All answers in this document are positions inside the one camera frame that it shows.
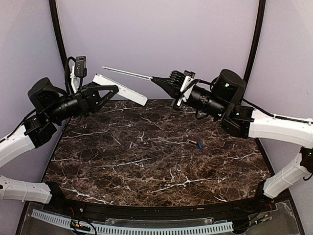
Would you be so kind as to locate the black front rail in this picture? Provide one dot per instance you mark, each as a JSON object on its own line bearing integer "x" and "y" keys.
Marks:
{"x": 234, "y": 210}

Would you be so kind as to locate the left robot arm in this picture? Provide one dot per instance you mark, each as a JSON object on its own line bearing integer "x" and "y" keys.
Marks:
{"x": 52, "y": 106}

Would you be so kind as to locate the left black frame post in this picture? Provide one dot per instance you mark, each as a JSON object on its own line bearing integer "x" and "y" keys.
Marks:
{"x": 58, "y": 33}

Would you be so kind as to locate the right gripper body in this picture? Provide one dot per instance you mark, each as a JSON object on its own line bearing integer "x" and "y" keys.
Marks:
{"x": 178, "y": 93}

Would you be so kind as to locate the white remote control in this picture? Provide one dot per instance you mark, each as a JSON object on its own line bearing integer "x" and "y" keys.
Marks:
{"x": 122, "y": 90}

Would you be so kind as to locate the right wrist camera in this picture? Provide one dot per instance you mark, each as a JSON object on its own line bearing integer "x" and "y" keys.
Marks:
{"x": 185, "y": 90}

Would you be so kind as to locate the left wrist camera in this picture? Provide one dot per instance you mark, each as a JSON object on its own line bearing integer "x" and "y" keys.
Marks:
{"x": 76, "y": 70}

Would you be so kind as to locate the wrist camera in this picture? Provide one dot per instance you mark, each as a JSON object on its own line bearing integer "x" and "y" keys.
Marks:
{"x": 76, "y": 70}
{"x": 185, "y": 90}

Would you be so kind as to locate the right black frame post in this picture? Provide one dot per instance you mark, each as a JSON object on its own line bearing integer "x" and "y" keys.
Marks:
{"x": 255, "y": 39}

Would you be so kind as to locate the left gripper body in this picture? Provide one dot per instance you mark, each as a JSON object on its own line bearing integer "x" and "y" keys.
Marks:
{"x": 85, "y": 104}

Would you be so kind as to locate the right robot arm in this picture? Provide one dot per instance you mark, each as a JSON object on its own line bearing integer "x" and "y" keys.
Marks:
{"x": 223, "y": 103}

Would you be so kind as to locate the black frame post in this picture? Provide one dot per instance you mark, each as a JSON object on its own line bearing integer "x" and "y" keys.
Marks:
{"x": 255, "y": 39}
{"x": 58, "y": 33}

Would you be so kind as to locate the white remote battery cover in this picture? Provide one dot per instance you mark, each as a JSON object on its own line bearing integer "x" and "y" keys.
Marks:
{"x": 128, "y": 73}

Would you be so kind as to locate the white slotted cable duct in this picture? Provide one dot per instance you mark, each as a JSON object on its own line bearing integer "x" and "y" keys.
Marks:
{"x": 125, "y": 227}

